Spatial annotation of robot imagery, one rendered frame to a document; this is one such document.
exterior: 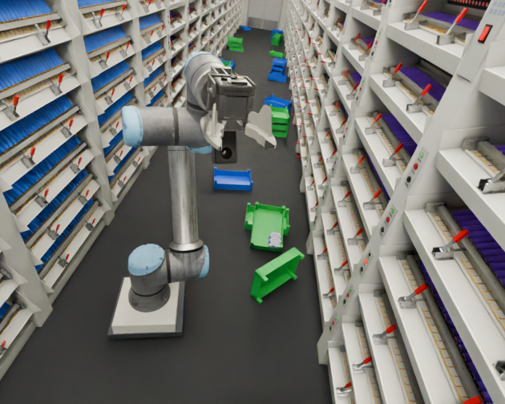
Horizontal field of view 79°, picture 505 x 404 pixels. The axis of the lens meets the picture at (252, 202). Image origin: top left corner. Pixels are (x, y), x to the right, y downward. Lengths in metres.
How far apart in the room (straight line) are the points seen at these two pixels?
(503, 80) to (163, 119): 0.69
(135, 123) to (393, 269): 0.83
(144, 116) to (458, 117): 0.72
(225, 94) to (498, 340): 0.66
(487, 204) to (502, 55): 0.31
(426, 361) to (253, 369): 0.85
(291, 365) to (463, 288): 0.98
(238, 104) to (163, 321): 1.16
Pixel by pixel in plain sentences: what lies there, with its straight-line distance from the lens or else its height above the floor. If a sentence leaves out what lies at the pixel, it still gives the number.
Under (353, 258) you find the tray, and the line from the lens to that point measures 1.33.
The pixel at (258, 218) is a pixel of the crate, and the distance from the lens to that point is 2.08.
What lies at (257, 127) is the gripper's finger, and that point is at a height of 1.20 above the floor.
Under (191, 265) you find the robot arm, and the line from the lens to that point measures 1.40.
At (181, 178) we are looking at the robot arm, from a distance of 1.32.
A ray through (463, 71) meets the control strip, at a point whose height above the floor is 1.29.
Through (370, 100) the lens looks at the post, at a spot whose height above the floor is 1.01.
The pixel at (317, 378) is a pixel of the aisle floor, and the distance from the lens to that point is 1.62.
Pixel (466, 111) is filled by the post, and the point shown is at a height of 1.22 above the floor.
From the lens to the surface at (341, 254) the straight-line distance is 1.60.
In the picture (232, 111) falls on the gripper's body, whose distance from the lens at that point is 0.55.
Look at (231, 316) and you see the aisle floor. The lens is 1.68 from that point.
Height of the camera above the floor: 1.41
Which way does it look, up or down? 37 degrees down
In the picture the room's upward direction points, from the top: 10 degrees clockwise
